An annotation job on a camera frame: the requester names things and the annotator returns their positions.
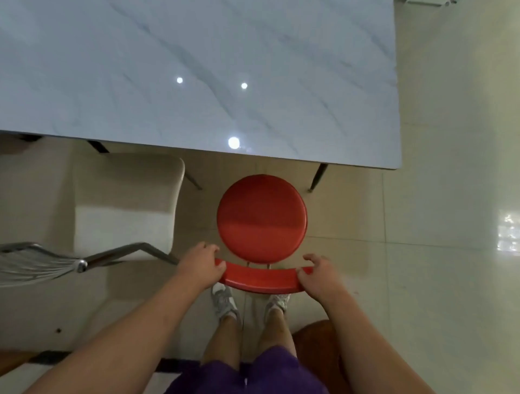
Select person's left hand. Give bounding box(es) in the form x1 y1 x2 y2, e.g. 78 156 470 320
175 242 227 292

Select person's right hand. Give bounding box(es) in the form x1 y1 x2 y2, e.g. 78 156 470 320
297 254 347 304

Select red round chair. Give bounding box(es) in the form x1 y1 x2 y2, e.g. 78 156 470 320
215 175 314 295

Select person's left forearm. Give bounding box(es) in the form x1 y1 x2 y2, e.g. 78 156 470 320
24 274 196 394

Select person's right forearm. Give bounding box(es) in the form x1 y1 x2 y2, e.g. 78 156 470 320
323 294 436 394

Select person's right white shoe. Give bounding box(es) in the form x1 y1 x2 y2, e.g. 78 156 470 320
263 294 291 323

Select person's white shoe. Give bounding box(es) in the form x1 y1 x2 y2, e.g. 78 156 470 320
263 294 291 323
210 283 239 323

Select person's left white shoe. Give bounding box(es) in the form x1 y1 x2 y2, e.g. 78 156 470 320
210 283 239 323

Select person's right leg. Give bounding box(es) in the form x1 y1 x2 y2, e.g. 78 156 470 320
258 306 298 359

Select person's leg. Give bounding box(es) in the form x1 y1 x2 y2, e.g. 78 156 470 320
201 312 243 371
258 306 298 359

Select brown wooden stool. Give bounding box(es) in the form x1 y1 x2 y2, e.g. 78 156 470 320
292 319 355 394

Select cream upholstered chair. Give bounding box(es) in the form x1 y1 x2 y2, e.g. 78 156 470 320
72 152 186 264

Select person's left leg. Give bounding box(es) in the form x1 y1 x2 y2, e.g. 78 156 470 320
201 312 243 371

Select purple shorts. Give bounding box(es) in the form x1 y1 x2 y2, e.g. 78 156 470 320
164 345 330 394

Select chrome striped chair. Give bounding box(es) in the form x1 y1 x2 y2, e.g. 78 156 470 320
0 242 180 289

